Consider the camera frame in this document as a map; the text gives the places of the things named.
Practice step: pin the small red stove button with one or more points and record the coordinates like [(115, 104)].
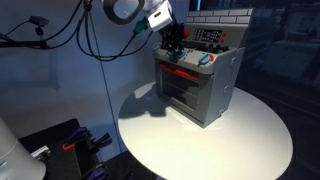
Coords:
[(222, 40), (224, 34)]

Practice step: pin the red dial on stove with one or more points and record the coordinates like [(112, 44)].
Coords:
[(186, 33)]

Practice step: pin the black equipment platform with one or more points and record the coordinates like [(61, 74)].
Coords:
[(66, 160)]

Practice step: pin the white cylindrical robot base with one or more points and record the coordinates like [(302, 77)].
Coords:
[(16, 153)]

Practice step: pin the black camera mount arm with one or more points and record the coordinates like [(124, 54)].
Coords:
[(20, 43)]

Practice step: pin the black camera on mount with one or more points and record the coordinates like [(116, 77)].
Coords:
[(38, 20)]

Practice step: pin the grey toy stove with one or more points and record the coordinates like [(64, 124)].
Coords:
[(220, 83)]

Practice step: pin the black keypad control panel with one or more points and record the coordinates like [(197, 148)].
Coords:
[(207, 35)]

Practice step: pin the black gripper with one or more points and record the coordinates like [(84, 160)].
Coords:
[(173, 35)]

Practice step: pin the small silver metal block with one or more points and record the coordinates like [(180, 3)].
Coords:
[(41, 153)]

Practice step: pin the black spring clamp orange tip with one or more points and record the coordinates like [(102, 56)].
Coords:
[(77, 136)]

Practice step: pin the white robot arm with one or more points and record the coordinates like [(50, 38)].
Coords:
[(133, 10)]

